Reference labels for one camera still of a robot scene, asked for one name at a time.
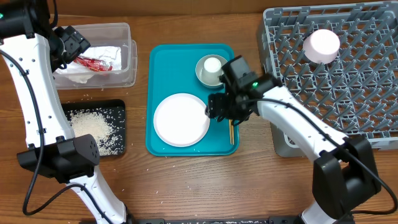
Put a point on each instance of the grey dishwasher rack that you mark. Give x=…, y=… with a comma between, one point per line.
x=357, y=92

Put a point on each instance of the black tray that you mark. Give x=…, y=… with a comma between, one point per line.
x=116, y=107

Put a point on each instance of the large white plate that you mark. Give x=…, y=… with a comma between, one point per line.
x=180, y=120

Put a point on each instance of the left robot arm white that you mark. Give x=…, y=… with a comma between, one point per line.
x=33, y=47

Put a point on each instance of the white napkin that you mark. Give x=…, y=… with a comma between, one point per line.
x=80, y=74

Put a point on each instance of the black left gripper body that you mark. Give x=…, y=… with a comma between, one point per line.
x=66, y=47

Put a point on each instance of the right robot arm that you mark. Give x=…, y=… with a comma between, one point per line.
x=344, y=170

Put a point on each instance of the teal plastic tray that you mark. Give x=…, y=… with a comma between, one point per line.
x=172, y=70

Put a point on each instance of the wooden chopstick left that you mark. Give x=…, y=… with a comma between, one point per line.
x=229, y=131

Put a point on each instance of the pile of rice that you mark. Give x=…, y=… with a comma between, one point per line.
x=101, y=126

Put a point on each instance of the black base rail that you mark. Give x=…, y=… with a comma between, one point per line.
x=268, y=220

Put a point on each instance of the grey-white bowl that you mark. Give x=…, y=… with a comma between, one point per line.
x=199, y=67

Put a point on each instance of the red snack wrapper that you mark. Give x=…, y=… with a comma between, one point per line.
x=93, y=64

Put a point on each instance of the clear plastic waste bin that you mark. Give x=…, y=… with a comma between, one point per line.
x=109, y=34

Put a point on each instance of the white paper cup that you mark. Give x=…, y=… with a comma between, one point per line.
x=211, y=71

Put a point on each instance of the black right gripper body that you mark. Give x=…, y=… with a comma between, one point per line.
x=226, y=107

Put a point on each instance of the small pink bowl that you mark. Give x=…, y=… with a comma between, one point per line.
x=321, y=46

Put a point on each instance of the wooden chopstick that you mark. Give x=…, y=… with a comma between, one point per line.
x=229, y=131

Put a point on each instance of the wooden chopstick right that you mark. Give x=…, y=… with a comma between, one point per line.
x=231, y=131

